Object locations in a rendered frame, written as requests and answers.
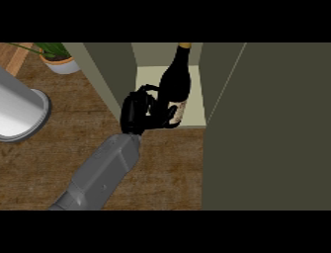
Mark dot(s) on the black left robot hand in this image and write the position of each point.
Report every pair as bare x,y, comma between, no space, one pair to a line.
133,113

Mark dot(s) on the dark wine bottle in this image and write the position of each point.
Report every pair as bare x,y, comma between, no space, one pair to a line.
175,75

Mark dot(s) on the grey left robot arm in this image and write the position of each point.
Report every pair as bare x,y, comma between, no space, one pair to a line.
105,166

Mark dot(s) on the olive grey cabinet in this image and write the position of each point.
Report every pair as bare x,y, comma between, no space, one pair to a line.
111,69

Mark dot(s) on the dark grey cabinet door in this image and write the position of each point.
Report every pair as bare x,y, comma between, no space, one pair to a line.
280,131

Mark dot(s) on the green plant in white pot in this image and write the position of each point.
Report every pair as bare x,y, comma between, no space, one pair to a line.
61,64

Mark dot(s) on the white cylinder with grey base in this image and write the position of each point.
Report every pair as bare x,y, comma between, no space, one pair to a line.
8,105

